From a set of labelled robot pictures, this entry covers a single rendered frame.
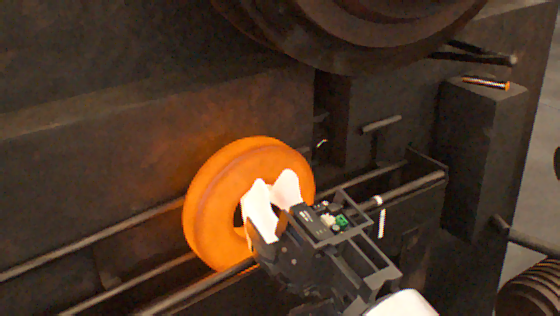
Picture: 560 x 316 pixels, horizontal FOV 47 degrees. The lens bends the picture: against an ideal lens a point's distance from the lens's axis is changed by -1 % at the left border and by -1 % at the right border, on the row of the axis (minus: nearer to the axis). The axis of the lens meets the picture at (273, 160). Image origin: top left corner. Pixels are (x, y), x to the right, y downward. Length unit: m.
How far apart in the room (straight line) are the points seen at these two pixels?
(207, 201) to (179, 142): 0.08
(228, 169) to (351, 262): 0.16
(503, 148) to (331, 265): 0.43
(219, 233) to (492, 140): 0.42
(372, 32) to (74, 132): 0.31
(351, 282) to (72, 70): 0.35
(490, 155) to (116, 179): 0.51
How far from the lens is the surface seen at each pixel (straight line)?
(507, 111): 0.92
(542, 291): 1.01
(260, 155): 0.67
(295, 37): 0.62
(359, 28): 0.64
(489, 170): 0.94
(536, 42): 1.13
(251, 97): 0.73
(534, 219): 2.20
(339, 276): 0.59
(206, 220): 0.67
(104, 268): 0.72
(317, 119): 0.86
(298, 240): 0.60
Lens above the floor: 1.13
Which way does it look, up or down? 29 degrees down
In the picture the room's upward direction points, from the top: straight up
